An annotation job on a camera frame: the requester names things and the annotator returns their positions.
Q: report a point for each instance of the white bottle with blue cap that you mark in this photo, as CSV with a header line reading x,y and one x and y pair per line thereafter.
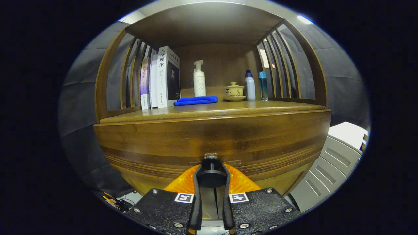
x,y
250,88

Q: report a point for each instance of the blue folded cloth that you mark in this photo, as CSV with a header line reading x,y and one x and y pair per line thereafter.
x,y
196,100

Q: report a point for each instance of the purple white book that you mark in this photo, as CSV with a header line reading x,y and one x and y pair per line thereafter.
x,y
145,81

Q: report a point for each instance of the clear blue bottle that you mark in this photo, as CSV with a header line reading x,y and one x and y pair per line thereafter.
x,y
263,86

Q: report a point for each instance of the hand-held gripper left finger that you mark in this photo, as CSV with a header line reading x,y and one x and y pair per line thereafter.
x,y
163,209

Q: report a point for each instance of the thin white book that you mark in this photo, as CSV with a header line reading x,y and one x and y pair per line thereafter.
x,y
153,81

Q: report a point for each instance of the wooden countertop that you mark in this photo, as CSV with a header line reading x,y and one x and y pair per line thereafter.
x,y
245,106

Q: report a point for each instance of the black drawer knob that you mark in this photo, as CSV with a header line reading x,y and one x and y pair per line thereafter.
x,y
210,173

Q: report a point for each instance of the yellow lidded tea cup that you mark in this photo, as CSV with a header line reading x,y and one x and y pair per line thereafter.
x,y
234,89

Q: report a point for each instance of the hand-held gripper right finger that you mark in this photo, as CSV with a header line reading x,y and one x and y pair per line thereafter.
x,y
261,209

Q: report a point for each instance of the white pump bottle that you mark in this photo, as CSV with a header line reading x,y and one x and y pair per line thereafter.
x,y
199,81

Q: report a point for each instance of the wooden cabinet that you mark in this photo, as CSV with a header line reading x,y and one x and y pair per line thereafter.
x,y
202,26

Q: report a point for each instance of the ceiling tube light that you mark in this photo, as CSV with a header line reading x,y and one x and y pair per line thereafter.
x,y
305,19

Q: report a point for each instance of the large white book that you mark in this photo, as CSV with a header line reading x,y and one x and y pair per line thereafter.
x,y
166,78

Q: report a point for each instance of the wooden drawer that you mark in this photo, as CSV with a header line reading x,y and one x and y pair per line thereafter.
x,y
212,137

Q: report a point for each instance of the yellow saucer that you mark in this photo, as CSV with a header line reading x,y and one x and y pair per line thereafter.
x,y
234,98

